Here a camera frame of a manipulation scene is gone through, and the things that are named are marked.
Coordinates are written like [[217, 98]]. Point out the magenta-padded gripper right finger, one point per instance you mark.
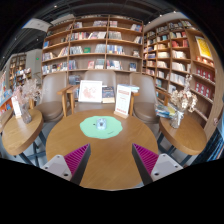
[[146, 159]]

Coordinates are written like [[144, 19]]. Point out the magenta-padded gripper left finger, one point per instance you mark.
[[76, 160]]

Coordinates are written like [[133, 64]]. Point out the transparent blue computer mouse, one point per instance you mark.
[[101, 123]]

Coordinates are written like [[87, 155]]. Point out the green cloud-shaped mouse pad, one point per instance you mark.
[[88, 130]]

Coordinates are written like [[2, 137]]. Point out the round wooden side table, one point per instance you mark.
[[185, 138], [21, 135]]

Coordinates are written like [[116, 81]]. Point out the stack of colourful books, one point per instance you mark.
[[165, 111]]

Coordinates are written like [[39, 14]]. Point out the white sign on wooden base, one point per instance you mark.
[[122, 100]]

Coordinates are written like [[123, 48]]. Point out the white framed picture board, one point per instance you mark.
[[90, 91]]

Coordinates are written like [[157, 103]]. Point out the glass vase with dried flowers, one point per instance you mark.
[[182, 98], [26, 93]]

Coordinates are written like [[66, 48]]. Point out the light blue book stack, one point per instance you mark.
[[133, 88]]

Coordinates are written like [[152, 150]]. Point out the dark cover book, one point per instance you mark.
[[108, 94]]

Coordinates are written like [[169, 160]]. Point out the small white card sign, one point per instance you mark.
[[16, 106]]

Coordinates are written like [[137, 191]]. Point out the small distant wooden bookshelf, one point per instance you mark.
[[18, 68]]

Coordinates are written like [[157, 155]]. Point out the wide wooden bookshelf unit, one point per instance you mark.
[[93, 43]]

